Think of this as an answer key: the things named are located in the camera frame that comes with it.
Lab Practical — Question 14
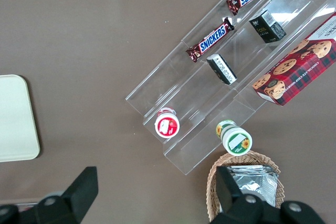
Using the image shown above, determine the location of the oval wicker basket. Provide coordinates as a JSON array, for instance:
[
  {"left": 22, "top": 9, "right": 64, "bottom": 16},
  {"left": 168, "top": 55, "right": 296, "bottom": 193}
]
[{"left": 206, "top": 150, "right": 285, "bottom": 223}]

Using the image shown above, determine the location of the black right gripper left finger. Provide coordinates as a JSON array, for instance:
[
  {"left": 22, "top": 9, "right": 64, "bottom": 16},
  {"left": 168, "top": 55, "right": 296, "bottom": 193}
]
[{"left": 34, "top": 166, "right": 99, "bottom": 224}]

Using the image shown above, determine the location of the small black carton box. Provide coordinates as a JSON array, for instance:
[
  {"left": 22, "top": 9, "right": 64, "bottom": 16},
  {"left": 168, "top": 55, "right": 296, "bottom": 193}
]
[
  {"left": 206, "top": 53, "right": 238, "bottom": 86},
  {"left": 248, "top": 9, "right": 287, "bottom": 44}
]

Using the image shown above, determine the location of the red tartan cookie box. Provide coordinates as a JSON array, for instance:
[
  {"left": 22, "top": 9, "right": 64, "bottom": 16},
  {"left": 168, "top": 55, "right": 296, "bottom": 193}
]
[{"left": 251, "top": 11, "right": 336, "bottom": 107}]

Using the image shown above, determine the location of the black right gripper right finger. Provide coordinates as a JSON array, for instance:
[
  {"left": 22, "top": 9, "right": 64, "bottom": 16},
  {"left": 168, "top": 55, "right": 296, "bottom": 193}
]
[{"left": 212, "top": 166, "right": 279, "bottom": 224}]

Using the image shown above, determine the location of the red lidded strawberry cup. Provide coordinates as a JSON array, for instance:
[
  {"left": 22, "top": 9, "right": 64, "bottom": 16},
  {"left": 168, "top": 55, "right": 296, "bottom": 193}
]
[{"left": 154, "top": 107, "right": 181, "bottom": 139}]

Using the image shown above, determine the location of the silver foil packet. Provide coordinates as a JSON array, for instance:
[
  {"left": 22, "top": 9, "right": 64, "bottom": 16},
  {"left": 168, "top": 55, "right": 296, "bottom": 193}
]
[{"left": 227, "top": 165, "right": 279, "bottom": 206}]

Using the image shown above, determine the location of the green lidded sunflower cup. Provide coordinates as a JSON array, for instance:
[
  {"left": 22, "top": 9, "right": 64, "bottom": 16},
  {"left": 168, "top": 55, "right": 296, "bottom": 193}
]
[{"left": 215, "top": 119, "right": 253, "bottom": 156}]

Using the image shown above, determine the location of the clear acrylic stepped shelf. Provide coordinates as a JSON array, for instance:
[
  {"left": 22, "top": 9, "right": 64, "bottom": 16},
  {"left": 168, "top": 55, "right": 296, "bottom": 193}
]
[{"left": 124, "top": 0, "right": 336, "bottom": 176}]

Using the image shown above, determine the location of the beige rectangular plastic tray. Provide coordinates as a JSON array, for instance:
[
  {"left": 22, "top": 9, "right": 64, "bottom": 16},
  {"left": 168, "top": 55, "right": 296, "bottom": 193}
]
[{"left": 0, "top": 74, "right": 41, "bottom": 163}]

